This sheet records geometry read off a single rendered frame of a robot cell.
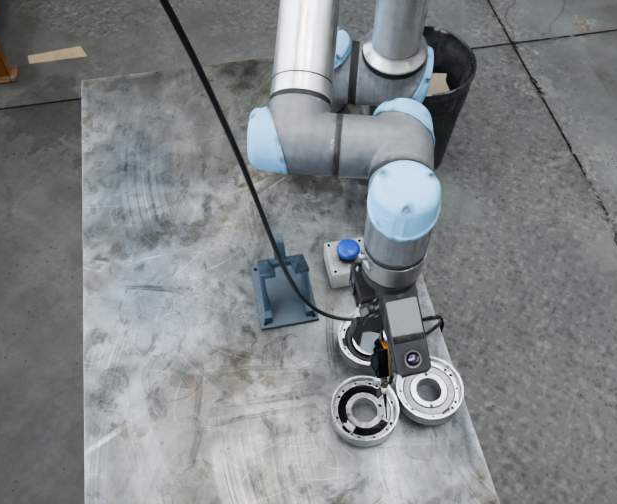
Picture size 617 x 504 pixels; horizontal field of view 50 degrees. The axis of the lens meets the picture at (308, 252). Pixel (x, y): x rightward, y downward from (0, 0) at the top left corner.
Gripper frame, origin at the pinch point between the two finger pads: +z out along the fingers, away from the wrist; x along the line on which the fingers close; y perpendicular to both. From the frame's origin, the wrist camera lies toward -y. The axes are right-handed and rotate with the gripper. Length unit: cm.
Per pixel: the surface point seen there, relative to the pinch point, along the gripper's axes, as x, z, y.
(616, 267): -103, 93, 54
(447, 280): -48, 93, 60
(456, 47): -64, 54, 123
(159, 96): 29, 13, 74
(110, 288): 41, 13, 27
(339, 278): 1.2, 9.9, 19.0
